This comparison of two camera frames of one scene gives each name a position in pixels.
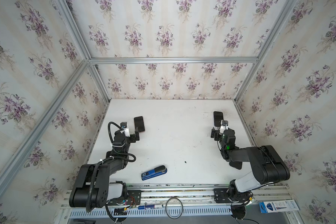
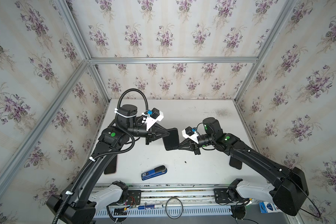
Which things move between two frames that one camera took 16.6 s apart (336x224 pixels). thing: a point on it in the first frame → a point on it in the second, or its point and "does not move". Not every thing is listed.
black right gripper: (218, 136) → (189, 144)
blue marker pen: (150, 206) does not move
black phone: (218, 117) → (171, 141)
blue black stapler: (159, 170) does not move
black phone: (237, 164) does not move
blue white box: (278, 206) does not move
